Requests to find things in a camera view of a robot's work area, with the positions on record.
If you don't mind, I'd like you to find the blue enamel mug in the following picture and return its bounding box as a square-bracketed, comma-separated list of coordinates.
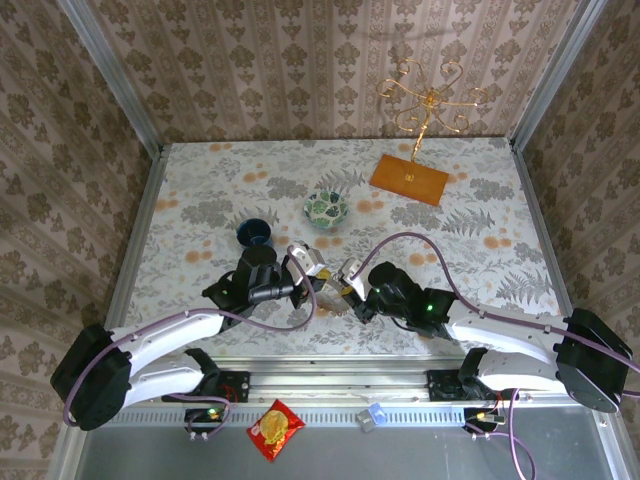
[236, 218, 276, 250]

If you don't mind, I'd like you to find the green leaf pattern bowl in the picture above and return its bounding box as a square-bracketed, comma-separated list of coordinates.
[303, 190, 350, 230]

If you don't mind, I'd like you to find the small blue grey packet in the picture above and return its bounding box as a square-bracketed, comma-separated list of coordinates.
[355, 402, 387, 434]

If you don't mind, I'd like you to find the gold stand with wooden base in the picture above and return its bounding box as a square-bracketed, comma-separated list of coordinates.
[369, 57, 490, 207]

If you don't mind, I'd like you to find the red snack packet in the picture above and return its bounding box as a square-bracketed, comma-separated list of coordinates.
[246, 398, 307, 464]

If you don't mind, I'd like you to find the black controller board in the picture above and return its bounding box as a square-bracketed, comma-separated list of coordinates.
[462, 407, 507, 426]
[183, 407, 235, 426]

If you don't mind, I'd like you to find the grey metal bench panel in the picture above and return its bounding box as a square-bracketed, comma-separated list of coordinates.
[47, 407, 631, 480]

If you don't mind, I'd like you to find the aluminium mounting rail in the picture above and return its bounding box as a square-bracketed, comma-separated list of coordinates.
[74, 354, 611, 405]

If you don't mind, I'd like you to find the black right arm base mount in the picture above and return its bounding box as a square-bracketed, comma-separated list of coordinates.
[426, 368, 520, 402]

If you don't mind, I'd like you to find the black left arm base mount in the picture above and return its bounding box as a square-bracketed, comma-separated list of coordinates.
[162, 369, 251, 404]

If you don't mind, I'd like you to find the grey slotted cable duct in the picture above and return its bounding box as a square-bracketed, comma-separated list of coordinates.
[107, 405, 469, 427]

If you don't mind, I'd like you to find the aluminium table edge rail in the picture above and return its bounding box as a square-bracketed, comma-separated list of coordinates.
[509, 139, 591, 361]
[94, 144, 169, 361]

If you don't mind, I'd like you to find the aluminium frame post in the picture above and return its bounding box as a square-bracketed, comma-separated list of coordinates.
[508, 0, 609, 151]
[57, 0, 165, 157]

